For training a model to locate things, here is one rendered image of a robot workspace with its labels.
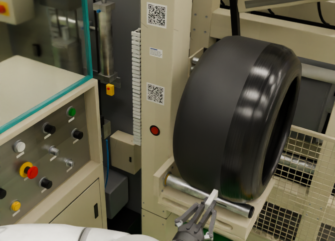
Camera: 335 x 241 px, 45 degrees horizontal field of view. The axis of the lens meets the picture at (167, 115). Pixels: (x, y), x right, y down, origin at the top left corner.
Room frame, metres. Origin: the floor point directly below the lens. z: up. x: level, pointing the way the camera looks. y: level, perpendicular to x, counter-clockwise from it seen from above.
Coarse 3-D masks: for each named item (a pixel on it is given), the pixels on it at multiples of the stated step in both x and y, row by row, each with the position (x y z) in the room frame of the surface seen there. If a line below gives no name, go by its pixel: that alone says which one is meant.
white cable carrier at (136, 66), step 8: (136, 32) 1.34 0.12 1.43; (136, 40) 1.35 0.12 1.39; (136, 48) 1.34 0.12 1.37; (136, 56) 1.34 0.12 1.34; (136, 64) 1.34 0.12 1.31; (136, 72) 1.34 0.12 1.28; (136, 80) 1.34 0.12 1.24; (136, 88) 1.34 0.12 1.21; (136, 96) 1.34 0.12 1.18; (136, 104) 1.34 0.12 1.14; (136, 112) 1.34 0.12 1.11; (136, 120) 1.34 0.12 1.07; (136, 128) 1.34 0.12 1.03; (136, 136) 1.34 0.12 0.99; (136, 144) 1.34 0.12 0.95
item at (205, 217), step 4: (208, 208) 0.91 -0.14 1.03; (208, 212) 0.90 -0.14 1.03; (204, 216) 0.88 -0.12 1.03; (208, 216) 0.89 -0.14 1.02; (200, 220) 0.87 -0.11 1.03; (204, 220) 0.87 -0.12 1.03; (200, 224) 0.85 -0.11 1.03; (204, 224) 0.87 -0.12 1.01; (196, 228) 0.83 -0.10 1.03; (196, 232) 0.82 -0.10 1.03
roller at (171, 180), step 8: (168, 176) 1.19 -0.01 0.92; (176, 176) 1.19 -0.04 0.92; (168, 184) 1.17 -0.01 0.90; (176, 184) 1.15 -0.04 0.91; (184, 184) 1.15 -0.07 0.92; (184, 192) 1.14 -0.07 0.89; (192, 192) 1.12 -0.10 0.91; (200, 192) 1.11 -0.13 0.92; (216, 200) 1.08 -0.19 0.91; (224, 200) 1.07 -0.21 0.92; (224, 208) 1.06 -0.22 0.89; (232, 208) 1.05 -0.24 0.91; (240, 208) 1.04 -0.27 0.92; (248, 208) 1.03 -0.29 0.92; (248, 216) 1.02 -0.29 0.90
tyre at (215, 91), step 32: (224, 64) 1.13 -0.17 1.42; (256, 64) 1.11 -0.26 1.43; (288, 64) 1.14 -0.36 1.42; (192, 96) 1.07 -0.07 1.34; (224, 96) 1.04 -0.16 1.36; (256, 96) 1.01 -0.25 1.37; (288, 96) 1.39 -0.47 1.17; (192, 128) 1.02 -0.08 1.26; (224, 128) 0.98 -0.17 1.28; (256, 128) 0.96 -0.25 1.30; (288, 128) 1.30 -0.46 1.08; (192, 160) 1.00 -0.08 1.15; (224, 160) 0.95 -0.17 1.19; (256, 160) 0.94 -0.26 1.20; (224, 192) 0.97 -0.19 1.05; (256, 192) 0.99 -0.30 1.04
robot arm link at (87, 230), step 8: (88, 232) 0.39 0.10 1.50; (96, 232) 0.39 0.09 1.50; (104, 232) 0.39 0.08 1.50; (112, 232) 0.39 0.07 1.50; (120, 232) 0.39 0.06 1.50; (80, 240) 0.37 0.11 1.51; (88, 240) 0.37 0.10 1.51; (96, 240) 0.37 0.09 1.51; (104, 240) 0.37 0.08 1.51; (112, 240) 0.37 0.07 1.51; (120, 240) 0.35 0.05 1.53; (128, 240) 0.35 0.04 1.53; (136, 240) 0.35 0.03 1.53; (144, 240) 0.36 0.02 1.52; (152, 240) 0.37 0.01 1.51
